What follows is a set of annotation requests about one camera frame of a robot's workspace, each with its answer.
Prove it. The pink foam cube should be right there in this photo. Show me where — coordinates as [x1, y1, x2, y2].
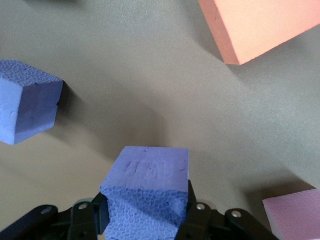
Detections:
[262, 188, 320, 240]

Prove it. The orange foam cube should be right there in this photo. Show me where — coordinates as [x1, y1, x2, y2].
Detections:
[198, 0, 320, 66]

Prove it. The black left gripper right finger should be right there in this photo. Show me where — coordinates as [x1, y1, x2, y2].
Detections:
[174, 179, 278, 240]

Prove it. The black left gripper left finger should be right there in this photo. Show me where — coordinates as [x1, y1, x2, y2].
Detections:
[0, 191, 111, 240]

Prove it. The purple foam cube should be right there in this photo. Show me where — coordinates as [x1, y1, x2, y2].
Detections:
[0, 59, 64, 145]
[99, 146, 190, 240]

